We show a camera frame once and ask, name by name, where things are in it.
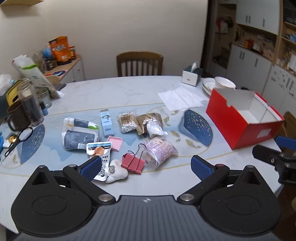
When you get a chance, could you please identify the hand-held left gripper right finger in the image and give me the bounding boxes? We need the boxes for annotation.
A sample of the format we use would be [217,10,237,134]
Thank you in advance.
[177,155,260,205]

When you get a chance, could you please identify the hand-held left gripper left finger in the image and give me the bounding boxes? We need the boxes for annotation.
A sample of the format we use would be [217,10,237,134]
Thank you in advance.
[32,156,115,205]

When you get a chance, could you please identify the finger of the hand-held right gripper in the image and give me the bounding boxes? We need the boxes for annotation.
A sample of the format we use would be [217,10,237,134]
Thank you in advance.
[276,136,296,149]
[252,145,282,166]

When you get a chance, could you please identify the white sachet with orange print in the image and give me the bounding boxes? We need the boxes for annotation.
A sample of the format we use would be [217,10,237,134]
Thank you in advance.
[86,142,112,181]

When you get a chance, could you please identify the white plush keychain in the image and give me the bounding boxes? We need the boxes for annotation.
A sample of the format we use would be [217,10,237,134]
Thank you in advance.
[105,159,128,183]

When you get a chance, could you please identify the pink ribbed pad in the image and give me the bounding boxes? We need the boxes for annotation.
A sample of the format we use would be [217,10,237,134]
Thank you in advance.
[107,136,123,152]

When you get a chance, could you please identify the white wet wipes pack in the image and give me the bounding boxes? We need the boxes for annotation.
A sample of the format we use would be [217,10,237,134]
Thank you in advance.
[62,118,99,151]

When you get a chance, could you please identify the pink binder clip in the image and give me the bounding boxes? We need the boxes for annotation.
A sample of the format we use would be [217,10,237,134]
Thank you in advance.
[121,144,147,174]

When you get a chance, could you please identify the pink printed plastic packet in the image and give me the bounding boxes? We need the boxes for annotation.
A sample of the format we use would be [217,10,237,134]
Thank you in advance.
[145,137,179,167]

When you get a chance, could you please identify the light blue carton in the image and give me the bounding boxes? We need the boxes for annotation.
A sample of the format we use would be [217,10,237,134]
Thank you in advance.
[100,109,115,137]

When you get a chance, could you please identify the red cardboard box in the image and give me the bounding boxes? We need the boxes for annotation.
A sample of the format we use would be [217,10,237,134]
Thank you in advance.
[206,88,285,150]

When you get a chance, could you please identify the bag of cotton swabs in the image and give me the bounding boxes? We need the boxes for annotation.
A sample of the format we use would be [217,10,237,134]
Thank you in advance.
[118,112,137,133]

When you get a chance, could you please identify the clear bag of white pellets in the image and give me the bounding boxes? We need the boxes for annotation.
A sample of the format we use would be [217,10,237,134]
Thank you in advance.
[143,118,168,139]

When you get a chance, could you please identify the gold foil packet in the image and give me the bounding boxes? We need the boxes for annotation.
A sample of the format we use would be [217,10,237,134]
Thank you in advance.
[135,113,162,135]

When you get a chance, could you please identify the wooden chair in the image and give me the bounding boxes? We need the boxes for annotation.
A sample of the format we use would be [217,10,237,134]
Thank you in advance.
[116,51,164,77]
[283,111,296,139]

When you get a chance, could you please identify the white paper towel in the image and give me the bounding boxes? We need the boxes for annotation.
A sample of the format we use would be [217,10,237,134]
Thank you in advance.
[158,87,204,111]

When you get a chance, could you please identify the white bowl with gold rim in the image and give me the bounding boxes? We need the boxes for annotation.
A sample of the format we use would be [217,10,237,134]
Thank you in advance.
[214,76,236,90]

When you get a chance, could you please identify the clear glass cup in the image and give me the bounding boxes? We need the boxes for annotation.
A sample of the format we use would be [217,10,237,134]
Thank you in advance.
[37,88,52,109]

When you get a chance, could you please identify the stacked white plates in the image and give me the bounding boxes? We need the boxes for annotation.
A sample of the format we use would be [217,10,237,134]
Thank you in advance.
[202,77,218,95]

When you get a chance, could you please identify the glass jar with dark liquid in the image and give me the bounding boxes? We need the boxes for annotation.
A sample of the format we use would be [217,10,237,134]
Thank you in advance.
[17,78,44,127]

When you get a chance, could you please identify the brown mug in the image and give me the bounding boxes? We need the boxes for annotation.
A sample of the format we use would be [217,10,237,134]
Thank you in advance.
[6,101,30,131]

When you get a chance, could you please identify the green and white tissue box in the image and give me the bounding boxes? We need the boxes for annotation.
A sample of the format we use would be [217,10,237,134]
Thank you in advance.
[181,62,204,87]

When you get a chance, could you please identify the wooden sideboard with white doors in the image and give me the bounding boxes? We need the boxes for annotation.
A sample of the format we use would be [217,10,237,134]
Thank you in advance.
[44,55,85,84]

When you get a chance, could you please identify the blue round mat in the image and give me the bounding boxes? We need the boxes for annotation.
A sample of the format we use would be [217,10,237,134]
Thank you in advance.
[45,70,66,77]

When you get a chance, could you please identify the yellow pot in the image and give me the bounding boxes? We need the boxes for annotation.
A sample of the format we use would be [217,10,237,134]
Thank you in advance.
[6,79,26,107]

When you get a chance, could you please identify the crumpled clear plastic bag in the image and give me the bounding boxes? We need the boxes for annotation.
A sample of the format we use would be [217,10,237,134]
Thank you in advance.
[0,74,12,95]

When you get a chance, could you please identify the orange snack bag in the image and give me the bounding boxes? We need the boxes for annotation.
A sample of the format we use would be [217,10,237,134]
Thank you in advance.
[48,36,72,66]

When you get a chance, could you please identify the glass terrarium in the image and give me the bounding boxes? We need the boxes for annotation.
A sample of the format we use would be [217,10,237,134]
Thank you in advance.
[25,49,44,72]

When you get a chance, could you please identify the white wall cabinet unit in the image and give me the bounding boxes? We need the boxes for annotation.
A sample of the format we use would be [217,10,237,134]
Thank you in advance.
[208,0,296,116]

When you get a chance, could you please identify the wooden wall shelf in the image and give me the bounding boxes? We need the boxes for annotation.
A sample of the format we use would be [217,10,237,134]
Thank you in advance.
[0,0,44,7]

